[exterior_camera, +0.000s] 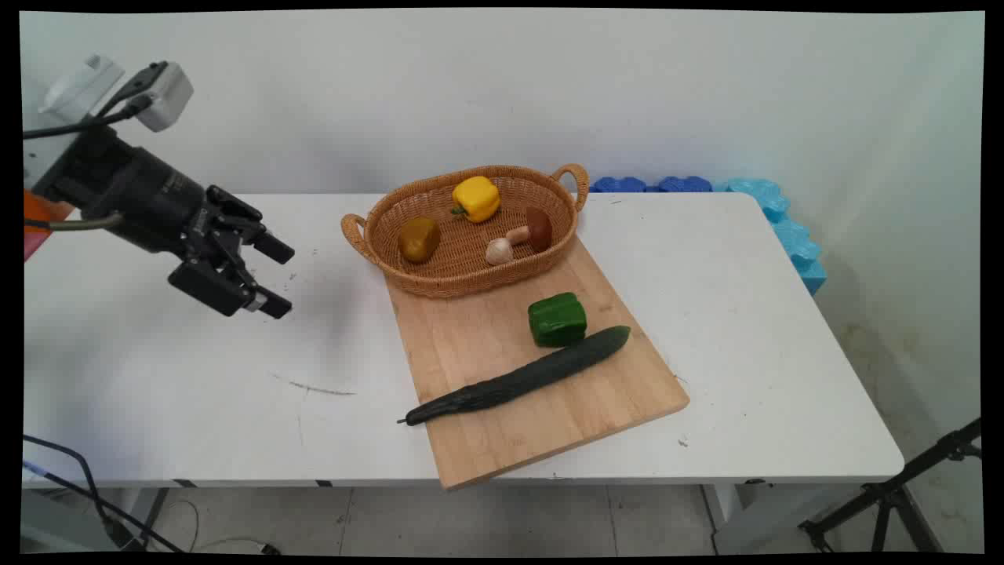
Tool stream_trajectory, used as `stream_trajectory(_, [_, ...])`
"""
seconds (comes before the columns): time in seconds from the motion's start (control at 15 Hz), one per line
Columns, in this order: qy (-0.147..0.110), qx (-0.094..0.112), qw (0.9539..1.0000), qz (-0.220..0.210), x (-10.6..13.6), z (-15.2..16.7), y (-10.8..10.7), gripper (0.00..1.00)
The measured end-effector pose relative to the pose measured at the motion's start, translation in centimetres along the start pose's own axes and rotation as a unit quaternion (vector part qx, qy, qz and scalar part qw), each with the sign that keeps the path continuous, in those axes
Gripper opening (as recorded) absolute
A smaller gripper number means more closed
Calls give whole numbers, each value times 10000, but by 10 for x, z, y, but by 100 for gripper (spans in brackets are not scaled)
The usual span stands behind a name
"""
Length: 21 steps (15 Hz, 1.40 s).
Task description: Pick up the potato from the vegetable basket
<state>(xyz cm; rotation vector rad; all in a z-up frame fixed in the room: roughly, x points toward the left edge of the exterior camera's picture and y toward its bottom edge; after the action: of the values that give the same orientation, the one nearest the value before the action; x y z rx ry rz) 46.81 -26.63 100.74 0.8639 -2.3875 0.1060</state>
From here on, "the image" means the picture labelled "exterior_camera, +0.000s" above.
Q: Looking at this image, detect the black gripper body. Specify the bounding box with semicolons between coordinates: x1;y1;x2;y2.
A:
33;124;214;257

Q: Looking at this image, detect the brown cap mushroom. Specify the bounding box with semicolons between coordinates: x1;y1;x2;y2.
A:
506;206;554;253

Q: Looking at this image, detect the white table leg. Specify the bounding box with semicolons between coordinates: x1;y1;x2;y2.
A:
700;482;744;528

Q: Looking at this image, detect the yellow bell pepper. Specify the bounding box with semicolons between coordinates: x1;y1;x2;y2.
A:
449;176;502;224

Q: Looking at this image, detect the black tripod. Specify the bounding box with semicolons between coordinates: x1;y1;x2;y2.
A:
797;417;984;554

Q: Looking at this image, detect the light blue foam tile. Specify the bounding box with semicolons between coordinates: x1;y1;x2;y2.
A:
712;177;828;297

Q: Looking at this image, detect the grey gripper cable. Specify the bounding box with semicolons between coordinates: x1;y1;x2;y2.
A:
24;212;128;232

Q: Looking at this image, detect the dark green cucumber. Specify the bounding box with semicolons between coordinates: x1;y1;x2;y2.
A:
397;326;632;427

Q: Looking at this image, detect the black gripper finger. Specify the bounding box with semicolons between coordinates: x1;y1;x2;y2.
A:
206;185;296;266
166;253;294;320

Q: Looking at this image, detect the oval wicker basket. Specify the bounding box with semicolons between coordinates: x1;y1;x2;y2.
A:
340;163;590;300

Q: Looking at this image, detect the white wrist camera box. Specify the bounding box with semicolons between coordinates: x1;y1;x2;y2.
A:
135;61;195;133

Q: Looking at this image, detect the green bell pepper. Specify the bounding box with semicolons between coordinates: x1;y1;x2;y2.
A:
527;292;588;348

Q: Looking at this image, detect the orange pink object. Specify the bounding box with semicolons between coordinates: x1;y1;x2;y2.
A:
24;190;76;261

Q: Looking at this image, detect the black floor cable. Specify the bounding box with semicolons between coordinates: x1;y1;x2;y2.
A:
23;433;186;553

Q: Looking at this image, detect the wooden cutting board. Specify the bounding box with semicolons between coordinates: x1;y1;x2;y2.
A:
384;235;691;491

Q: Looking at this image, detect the brown potato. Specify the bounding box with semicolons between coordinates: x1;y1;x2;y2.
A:
398;216;442;264

